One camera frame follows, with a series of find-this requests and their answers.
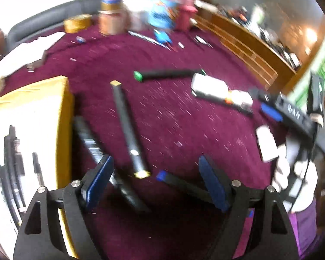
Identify yellow capped black marker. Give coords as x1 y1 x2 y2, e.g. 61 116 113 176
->
110 80 151 180

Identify maroon table cloth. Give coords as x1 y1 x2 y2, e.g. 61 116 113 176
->
4 27 286 259

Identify yellow taped white tray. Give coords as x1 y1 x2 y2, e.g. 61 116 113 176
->
0 76 74 259

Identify blue battery pack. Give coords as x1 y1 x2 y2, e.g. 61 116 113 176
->
154 29 172 45

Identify purple sleeved right forearm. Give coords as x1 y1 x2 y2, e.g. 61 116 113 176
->
288 198 320 259

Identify white paper sheets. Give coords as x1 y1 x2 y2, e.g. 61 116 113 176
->
0 32 66 77

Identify white gloved right hand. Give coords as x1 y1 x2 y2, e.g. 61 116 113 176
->
271 144 318 213

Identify brown jar with tapes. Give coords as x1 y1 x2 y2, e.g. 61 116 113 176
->
98 0 125 35

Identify blue capped black marker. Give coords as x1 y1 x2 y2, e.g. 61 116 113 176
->
156 170 213 203

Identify white plastic tub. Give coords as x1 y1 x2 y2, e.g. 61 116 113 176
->
123 0 150 32

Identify white bottle orange neck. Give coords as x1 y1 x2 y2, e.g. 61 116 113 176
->
191 73 253 109

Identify pink plastic jar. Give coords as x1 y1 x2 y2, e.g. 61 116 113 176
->
175 0 198 32

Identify plain black marker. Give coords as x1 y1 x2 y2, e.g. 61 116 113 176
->
73 116 148 212

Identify yellow tape roll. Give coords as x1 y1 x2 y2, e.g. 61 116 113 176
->
63 13 93 34

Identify blue labelled plastic jar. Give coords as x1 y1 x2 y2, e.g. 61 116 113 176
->
148 0 180 31

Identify silver pen on table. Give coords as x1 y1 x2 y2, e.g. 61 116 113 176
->
127 31 170 50

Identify wooden cabinet counter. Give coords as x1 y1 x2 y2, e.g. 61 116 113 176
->
195 0 296 95

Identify green capped black marker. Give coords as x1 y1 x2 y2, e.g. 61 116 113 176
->
133 69 206 82

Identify black leather sofa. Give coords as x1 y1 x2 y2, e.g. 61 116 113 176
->
6 0 101 52

